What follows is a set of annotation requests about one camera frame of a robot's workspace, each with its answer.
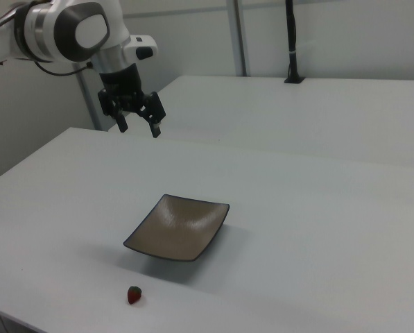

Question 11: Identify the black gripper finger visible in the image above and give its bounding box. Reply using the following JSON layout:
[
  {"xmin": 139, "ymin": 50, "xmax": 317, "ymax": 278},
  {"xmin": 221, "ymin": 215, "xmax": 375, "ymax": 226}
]
[
  {"xmin": 137, "ymin": 91, "xmax": 167, "ymax": 139},
  {"xmin": 98, "ymin": 89, "xmax": 129, "ymax": 133}
]

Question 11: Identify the grey metal frame post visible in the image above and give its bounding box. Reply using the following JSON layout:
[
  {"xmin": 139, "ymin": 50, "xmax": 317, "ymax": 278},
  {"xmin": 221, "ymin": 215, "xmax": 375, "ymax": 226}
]
[
  {"xmin": 225, "ymin": 0, "xmax": 251, "ymax": 77},
  {"xmin": 75, "ymin": 64, "xmax": 105, "ymax": 131}
]

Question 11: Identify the black camera stand pole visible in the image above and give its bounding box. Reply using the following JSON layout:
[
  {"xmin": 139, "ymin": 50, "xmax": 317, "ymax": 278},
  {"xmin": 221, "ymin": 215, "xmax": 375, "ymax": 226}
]
[{"xmin": 284, "ymin": 0, "xmax": 306, "ymax": 85}]

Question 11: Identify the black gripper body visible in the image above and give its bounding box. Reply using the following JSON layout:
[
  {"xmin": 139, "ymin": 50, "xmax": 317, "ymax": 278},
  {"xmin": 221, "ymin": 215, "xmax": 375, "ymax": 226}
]
[{"xmin": 98, "ymin": 64, "xmax": 151, "ymax": 114}]

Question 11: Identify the square brown ceramic plate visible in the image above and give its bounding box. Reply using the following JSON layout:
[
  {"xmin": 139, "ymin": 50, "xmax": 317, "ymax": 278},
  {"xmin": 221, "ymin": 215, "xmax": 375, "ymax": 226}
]
[{"xmin": 123, "ymin": 193, "xmax": 231, "ymax": 262}]

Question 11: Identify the red strawberry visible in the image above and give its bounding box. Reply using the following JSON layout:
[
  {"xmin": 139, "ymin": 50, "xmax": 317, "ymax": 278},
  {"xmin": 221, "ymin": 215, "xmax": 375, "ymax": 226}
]
[{"xmin": 127, "ymin": 285, "xmax": 144, "ymax": 305}]

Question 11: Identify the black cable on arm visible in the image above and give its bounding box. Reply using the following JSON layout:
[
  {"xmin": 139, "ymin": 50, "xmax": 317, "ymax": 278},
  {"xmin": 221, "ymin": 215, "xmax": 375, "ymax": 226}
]
[{"xmin": 33, "ymin": 60, "xmax": 93, "ymax": 77}]

